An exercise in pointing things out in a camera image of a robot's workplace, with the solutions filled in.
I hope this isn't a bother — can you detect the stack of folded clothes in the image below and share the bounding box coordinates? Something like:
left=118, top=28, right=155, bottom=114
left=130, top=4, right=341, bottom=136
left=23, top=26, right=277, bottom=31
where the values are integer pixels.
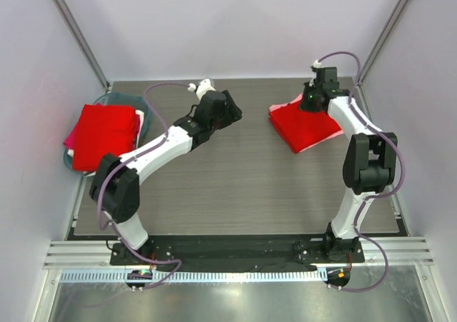
left=63, top=109, right=147, bottom=176

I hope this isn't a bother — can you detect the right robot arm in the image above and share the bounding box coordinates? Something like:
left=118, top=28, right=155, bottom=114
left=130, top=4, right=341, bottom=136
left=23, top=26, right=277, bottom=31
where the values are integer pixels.
left=299, top=62, right=398, bottom=262

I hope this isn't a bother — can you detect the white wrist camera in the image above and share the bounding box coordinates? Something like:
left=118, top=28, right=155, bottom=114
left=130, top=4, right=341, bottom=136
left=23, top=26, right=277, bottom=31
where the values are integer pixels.
left=187, top=78, right=215, bottom=100
left=309, top=59, right=322, bottom=86

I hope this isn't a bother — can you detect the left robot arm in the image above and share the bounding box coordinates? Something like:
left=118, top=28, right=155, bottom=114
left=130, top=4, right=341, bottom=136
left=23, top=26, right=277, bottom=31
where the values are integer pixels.
left=89, top=90, right=242, bottom=265

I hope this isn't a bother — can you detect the slotted cable duct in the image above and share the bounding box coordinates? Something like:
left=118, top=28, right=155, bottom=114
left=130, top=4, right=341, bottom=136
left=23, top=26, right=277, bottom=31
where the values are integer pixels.
left=60, top=268, right=327, bottom=284

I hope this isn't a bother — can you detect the teal plastic basket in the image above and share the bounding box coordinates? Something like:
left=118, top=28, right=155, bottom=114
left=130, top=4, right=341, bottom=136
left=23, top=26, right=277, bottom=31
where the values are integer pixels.
left=63, top=92, right=154, bottom=177

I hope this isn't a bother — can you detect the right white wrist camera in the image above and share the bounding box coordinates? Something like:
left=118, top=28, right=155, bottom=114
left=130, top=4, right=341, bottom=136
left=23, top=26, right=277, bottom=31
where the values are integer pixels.
left=309, top=59, right=322, bottom=86

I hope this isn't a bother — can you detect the folded pink t-shirt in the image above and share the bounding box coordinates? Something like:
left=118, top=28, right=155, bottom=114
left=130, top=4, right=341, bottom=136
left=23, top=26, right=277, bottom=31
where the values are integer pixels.
left=267, top=93, right=344, bottom=154

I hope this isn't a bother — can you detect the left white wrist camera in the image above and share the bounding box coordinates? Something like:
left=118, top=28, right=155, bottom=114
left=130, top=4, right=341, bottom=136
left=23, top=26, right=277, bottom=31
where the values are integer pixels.
left=187, top=78, right=215, bottom=100

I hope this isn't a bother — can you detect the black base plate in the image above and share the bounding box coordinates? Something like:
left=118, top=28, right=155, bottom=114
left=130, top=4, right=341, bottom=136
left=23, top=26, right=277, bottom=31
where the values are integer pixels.
left=109, top=233, right=365, bottom=266

